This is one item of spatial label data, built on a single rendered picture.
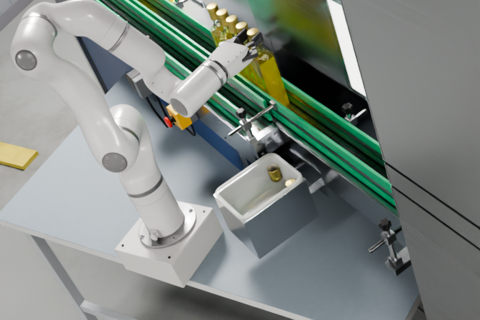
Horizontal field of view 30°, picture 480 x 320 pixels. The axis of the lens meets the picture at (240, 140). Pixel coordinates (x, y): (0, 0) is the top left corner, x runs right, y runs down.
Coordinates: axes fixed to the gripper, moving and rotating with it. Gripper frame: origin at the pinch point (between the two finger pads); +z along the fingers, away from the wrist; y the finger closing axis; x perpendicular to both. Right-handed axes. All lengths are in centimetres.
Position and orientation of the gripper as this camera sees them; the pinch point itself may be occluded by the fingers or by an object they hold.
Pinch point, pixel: (250, 37)
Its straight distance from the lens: 258.3
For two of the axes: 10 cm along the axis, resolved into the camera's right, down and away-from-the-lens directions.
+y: 7.3, 2.6, -6.3
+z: 6.2, -6.5, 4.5
